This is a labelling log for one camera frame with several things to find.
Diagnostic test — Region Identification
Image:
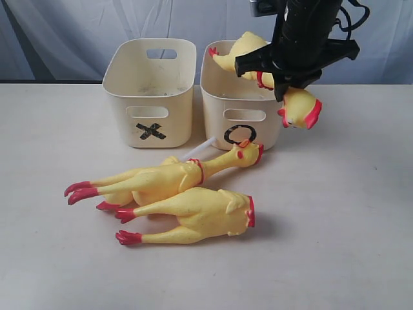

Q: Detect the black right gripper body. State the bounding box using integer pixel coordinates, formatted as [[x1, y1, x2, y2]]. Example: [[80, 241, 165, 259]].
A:
[[235, 38, 360, 101]]

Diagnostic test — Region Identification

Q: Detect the headless yellow rubber chicken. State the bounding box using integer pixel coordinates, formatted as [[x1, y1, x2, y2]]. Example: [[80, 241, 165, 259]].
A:
[[116, 187, 256, 245]]

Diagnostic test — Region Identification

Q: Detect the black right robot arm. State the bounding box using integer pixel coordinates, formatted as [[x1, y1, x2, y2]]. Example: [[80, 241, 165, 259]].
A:
[[234, 1, 360, 101]]

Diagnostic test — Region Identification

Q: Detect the cream bin marked O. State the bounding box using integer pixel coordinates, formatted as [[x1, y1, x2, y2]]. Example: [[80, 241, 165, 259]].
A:
[[200, 40, 282, 150]]

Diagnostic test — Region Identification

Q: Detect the severed chicken head with tube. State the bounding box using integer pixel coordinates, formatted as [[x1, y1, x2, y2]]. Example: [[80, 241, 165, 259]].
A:
[[179, 137, 216, 161]]

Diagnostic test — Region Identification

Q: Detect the cream bin marked X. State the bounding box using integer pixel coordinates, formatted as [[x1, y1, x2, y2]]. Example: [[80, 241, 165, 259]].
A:
[[102, 38, 197, 148]]

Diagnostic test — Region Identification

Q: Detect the blue backdrop curtain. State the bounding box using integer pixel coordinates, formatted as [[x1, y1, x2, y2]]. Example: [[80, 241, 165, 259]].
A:
[[1, 1, 412, 84]]

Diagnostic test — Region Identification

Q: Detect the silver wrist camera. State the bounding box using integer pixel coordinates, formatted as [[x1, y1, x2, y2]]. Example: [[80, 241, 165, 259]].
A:
[[249, 0, 277, 17]]

